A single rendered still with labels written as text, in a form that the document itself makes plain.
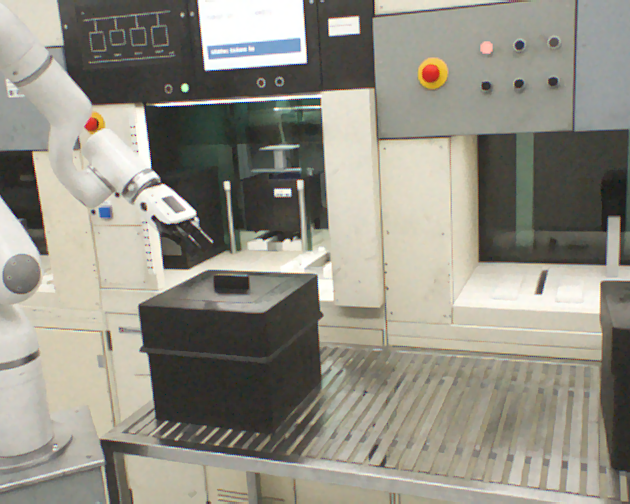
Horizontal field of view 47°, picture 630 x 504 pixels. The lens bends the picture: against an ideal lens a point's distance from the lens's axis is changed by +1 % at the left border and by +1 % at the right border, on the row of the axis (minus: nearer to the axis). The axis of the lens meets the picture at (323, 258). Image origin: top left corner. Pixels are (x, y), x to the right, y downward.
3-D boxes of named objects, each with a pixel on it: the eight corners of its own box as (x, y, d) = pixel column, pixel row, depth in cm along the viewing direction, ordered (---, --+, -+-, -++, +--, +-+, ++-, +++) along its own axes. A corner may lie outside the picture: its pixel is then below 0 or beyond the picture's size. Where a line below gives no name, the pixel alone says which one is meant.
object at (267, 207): (243, 241, 251) (234, 151, 244) (267, 229, 270) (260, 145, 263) (307, 242, 243) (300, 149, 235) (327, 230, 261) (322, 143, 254)
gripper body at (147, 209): (138, 181, 147) (176, 219, 146) (166, 174, 156) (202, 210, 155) (120, 206, 150) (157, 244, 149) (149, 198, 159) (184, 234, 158)
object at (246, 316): (137, 352, 146) (129, 291, 142) (211, 308, 172) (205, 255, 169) (268, 364, 135) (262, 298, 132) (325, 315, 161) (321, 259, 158)
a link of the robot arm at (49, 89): (-14, 113, 131) (96, 219, 151) (54, 56, 133) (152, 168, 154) (-24, 99, 137) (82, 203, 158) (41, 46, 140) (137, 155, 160)
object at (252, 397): (218, 369, 175) (211, 301, 170) (324, 379, 164) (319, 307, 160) (152, 419, 150) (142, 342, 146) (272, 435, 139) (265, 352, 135)
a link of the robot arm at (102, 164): (114, 193, 148) (148, 164, 150) (71, 149, 150) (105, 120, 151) (124, 203, 157) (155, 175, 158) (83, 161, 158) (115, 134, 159)
